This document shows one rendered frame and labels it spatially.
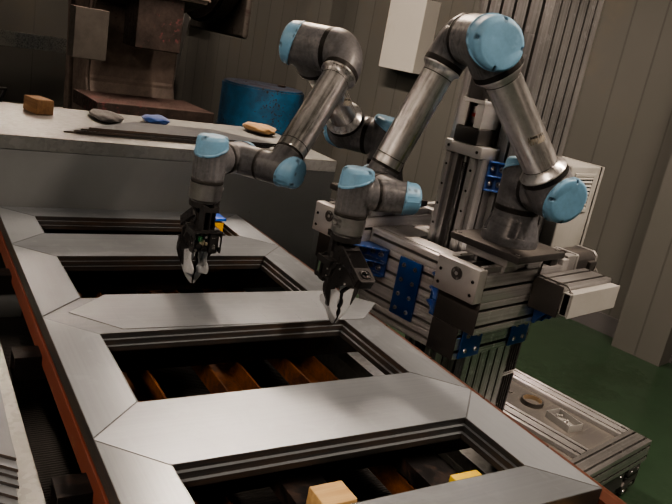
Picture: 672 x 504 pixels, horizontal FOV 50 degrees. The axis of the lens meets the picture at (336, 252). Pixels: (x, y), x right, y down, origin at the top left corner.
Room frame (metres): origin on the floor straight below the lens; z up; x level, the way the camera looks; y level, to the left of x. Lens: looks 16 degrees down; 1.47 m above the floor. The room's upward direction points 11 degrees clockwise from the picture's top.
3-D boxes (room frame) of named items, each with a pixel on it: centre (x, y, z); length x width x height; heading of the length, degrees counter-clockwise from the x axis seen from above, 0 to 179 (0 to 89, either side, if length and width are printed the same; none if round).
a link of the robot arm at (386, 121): (2.23, -0.09, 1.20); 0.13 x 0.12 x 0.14; 65
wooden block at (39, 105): (2.43, 1.09, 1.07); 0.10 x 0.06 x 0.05; 51
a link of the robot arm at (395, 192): (1.62, -0.10, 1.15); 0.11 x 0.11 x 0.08; 21
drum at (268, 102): (5.91, 0.82, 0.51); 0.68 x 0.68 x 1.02
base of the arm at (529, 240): (1.87, -0.45, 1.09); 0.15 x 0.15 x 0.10
